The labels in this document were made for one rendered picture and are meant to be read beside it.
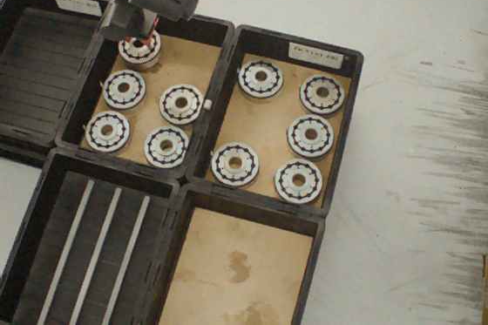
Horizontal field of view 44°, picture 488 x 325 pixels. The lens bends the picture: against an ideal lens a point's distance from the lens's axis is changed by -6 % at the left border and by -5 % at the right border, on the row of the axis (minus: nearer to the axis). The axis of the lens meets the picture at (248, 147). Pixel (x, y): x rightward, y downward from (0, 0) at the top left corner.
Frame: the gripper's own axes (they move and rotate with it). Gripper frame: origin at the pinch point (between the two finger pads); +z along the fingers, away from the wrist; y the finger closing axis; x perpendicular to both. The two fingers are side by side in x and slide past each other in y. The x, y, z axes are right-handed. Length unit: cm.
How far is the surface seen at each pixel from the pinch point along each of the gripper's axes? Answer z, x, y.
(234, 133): 6.7, -14.2, 27.4
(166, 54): 6.2, 1.6, 5.6
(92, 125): 3.4, -22.3, -3.8
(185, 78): 6.3, -3.7, 12.1
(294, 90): 6.8, 0.3, 37.7
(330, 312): 21, -45, 58
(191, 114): 3.5, -13.7, 17.3
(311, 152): 4.2, -15.4, 45.2
